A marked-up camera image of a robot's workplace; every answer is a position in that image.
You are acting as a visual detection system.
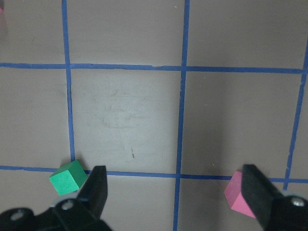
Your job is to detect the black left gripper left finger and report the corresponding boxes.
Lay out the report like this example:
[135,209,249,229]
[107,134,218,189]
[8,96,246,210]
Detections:
[77,166,107,218]

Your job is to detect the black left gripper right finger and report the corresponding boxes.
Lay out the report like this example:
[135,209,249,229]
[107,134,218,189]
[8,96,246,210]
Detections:
[241,164,283,228]

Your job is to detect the pink foam cube far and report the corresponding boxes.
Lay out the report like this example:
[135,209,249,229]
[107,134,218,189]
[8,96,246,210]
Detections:
[224,171,256,218]

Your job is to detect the green foam cube far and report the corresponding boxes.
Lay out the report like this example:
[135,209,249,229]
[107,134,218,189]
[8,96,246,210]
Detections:
[49,160,87,196]

